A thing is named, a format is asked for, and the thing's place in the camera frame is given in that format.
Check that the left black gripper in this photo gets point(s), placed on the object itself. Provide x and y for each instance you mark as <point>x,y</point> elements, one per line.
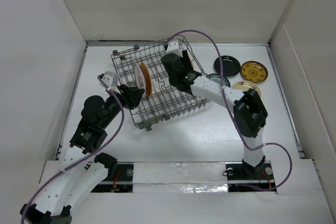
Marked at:
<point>130,95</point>

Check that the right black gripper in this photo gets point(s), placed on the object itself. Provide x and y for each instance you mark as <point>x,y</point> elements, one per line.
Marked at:
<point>186,60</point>

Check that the white plate with red characters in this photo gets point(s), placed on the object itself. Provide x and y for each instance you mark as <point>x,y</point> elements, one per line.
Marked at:
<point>139,79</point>

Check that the orange woven round plate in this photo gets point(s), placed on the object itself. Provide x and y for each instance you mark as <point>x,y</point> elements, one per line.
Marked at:
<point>148,80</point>

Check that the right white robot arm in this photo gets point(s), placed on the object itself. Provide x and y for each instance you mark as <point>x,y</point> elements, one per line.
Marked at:
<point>246,107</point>

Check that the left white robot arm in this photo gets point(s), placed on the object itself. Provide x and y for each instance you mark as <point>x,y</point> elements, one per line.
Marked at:
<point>84,165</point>

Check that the blue floral teal plate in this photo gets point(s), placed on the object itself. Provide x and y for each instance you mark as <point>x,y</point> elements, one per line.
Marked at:
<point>219,79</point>

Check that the black round plate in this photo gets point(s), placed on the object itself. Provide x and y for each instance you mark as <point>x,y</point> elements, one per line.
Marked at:
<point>231,66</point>

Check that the cream plate with black print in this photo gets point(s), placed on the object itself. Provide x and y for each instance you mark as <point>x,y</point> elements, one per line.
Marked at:
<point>245,85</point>

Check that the yellow and brown patterned plate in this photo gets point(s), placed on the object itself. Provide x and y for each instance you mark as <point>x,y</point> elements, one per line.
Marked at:
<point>254,71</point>

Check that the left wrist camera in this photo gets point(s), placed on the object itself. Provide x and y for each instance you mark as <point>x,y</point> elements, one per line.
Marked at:
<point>108,80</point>

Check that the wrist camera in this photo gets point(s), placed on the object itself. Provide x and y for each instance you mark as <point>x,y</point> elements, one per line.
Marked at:
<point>108,80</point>
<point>173,47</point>

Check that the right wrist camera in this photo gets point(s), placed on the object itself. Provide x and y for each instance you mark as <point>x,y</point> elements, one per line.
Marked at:
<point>173,47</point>

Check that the grey wire dish rack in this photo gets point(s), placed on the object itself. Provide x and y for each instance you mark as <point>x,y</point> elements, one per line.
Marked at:
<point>166,101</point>

